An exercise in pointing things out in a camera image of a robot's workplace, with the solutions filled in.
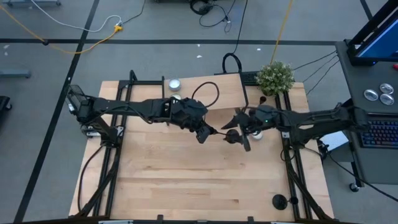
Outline black mesh box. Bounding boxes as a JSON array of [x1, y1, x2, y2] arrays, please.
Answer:
[[66, 84, 85, 105]]

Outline thin black cable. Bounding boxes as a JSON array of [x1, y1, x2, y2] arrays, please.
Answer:
[[305, 59, 341, 96], [232, 0, 249, 54], [294, 50, 339, 72], [122, 0, 147, 26], [302, 54, 340, 83]]

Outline empty silver tealight tin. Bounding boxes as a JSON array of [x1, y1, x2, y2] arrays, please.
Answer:
[[379, 83, 395, 95], [379, 93, 396, 106], [363, 89, 379, 102]]

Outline yellow extension cable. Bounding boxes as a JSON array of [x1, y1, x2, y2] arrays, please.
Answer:
[[0, 4, 124, 55]]

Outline potted plant with white flowers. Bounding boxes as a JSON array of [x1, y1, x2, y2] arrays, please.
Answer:
[[254, 60, 295, 97]]

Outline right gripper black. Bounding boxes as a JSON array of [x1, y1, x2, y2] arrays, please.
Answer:
[[221, 105, 280, 152]]

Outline backlit black keyboard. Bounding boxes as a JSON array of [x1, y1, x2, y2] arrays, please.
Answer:
[[360, 118, 398, 149]]

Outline thick black cable loop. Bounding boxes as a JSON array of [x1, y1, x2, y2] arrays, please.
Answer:
[[221, 52, 243, 74]]

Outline black metal table frame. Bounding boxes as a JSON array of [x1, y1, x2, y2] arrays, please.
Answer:
[[74, 70, 336, 224]]

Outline black floor cable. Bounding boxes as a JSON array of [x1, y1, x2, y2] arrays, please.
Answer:
[[325, 152, 398, 203]]

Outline white paper sheet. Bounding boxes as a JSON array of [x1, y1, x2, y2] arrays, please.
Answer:
[[318, 130, 349, 152]]

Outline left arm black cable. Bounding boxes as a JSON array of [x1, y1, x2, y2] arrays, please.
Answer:
[[191, 81, 220, 109]]

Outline yellow hanging cable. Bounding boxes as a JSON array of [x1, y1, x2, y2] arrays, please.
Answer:
[[269, 0, 295, 65]]

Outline black cable bundle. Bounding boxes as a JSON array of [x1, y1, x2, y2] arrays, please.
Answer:
[[189, 0, 233, 34]]

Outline computer monitor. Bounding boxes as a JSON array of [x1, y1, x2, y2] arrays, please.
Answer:
[[346, 0, 398, 67]]

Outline dark grey desk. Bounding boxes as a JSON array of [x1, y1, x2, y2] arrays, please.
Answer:
[[335, 39, 398, 186]]

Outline wooden shelf with black legs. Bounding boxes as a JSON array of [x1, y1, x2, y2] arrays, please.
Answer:
[[161, 73, 251, 127]]

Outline white floor cable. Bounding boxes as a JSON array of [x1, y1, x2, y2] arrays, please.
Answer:
[[30, 0, 123, 34]]

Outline black chair base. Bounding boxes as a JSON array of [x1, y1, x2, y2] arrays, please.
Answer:
[[0, 95, 13, 112]]

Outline grey furniture base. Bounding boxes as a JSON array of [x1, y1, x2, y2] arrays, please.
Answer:
[[0, 68, 32, 79], [2, 0, 62, 7]]

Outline black power cable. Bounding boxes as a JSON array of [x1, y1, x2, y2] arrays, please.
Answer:
[[76, 143, 106, 212]]

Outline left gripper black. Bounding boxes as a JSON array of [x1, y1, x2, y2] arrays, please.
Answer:
[[186, 104, 219, 144]]

